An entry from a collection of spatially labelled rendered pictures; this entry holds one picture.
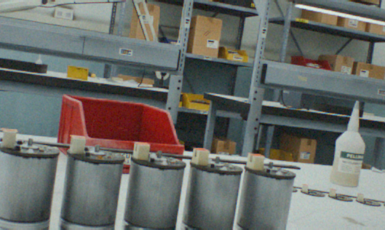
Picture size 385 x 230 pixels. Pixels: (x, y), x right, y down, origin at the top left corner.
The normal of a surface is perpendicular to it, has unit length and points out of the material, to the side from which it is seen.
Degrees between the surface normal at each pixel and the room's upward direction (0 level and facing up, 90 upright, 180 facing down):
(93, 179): 90
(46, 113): 90
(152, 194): 90
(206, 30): 87
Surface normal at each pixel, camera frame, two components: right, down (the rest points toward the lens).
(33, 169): 0.44, 0.13
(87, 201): 0.10, 0.09
